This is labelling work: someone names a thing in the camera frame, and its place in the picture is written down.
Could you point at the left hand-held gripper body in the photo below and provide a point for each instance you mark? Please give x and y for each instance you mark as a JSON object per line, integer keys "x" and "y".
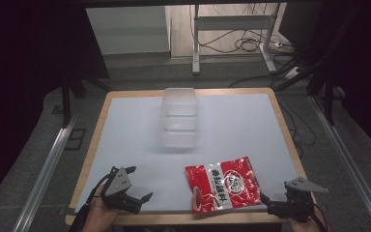
{"x": 118, "y": 185}

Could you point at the red sauce packet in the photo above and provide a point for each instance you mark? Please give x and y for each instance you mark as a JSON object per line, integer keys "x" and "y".
{"x": 223, "y": 185}

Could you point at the black floor socket frame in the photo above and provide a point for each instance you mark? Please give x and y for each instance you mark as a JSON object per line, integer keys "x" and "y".
{"x": 75, "y": 138}

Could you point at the person's right hand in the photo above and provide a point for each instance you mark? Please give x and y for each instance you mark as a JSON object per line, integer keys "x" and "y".
{"x": 304, "y": 226}

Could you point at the white power strip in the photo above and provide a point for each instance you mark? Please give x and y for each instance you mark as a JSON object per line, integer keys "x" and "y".
{"x": 292, "y": 72}

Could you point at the person's left hand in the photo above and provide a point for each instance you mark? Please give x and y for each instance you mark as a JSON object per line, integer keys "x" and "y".
{"x": 99, "y": 214}

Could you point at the white metal desk frame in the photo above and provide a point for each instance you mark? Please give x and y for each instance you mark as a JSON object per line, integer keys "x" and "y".
{"x": 195, "y": 38}

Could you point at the dark curtain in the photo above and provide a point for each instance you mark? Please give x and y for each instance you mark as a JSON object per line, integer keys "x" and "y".
{"x": 354, "y": 58}
{"x": 29, "y": 80}

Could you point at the black stand leg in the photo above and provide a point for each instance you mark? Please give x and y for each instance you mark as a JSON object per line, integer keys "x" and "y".
{"x": 328, "y": 100}
{"x": 66, "y": 103}

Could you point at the white cabinet panel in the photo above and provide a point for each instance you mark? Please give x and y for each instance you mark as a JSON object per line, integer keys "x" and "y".
{"x": 128, "y": 30}

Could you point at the aluminium floor rail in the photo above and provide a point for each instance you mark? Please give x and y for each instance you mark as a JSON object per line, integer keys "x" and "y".
{"x": 348, "y": 161}
{"x": 45, "y": 174}

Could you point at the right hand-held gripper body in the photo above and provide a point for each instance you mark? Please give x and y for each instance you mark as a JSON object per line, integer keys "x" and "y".
{"x": 298, "y": 201}

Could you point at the clear plastic container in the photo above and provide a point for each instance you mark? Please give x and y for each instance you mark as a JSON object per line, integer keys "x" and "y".
{"x": 178, "y": 117}

